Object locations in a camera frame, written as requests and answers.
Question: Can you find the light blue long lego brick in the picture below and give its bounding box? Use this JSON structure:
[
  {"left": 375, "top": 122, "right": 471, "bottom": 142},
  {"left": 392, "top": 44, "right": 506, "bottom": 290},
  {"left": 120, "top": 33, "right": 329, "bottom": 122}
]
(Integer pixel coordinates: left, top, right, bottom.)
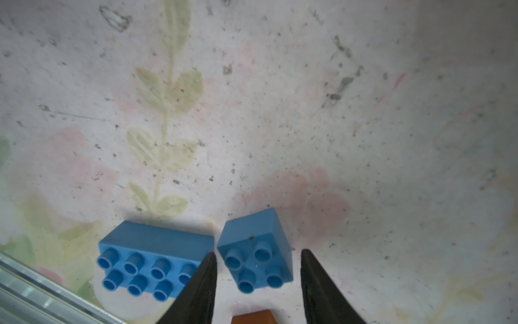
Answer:
[{"left": 97, "top": 221, "right": 214, "bottom": 302}]

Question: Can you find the aluminium mounting rail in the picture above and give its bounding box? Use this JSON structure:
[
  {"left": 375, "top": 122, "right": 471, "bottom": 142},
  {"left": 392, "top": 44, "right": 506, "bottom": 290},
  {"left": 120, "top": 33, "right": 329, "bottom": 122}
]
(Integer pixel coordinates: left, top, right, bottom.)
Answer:
[{"left": 1, "top": 253, "right": 124, "bottom": 323}]

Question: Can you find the light blue square lego brick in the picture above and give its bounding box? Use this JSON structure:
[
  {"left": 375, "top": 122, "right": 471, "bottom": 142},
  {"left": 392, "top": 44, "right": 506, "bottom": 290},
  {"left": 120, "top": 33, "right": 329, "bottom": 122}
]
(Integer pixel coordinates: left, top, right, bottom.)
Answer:
[{"left": 217, "top": 208, "right": 294, "bottom": 294}]

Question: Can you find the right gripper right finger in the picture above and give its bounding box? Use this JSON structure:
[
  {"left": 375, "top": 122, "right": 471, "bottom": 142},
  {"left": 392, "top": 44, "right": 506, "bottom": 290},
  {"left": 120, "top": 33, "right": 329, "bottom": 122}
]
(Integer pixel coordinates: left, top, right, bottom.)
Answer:
[{"left": 300, "top": 249, "right": 366, "bottom": 324}]

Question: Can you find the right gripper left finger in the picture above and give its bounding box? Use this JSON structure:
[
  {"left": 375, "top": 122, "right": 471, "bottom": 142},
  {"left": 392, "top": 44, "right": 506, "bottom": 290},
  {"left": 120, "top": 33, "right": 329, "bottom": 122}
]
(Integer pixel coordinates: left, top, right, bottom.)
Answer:
[{"left": 157, "top": 252, "right": 217, "bottom": 324}]

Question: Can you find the brown square lego brick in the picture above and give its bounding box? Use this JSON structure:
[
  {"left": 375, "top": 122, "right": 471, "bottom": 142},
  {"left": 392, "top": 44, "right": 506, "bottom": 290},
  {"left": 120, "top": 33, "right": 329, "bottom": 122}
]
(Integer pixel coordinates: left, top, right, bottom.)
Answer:
[{"left": 231, "top": 310, "right": 277, "bottom": 324}]

